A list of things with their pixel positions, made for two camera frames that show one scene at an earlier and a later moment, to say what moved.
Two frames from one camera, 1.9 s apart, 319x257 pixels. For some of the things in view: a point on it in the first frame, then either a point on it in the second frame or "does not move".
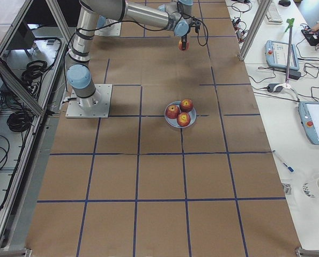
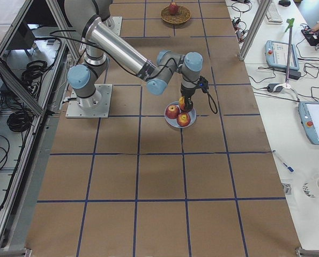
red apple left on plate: x=172 y=111 does not move
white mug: x=317 y=187 does not move
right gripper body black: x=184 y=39 to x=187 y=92
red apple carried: x=180 y=45 to x=182 y=103
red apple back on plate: x=186 y=105 does not move
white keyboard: x=273 y=15 does not move
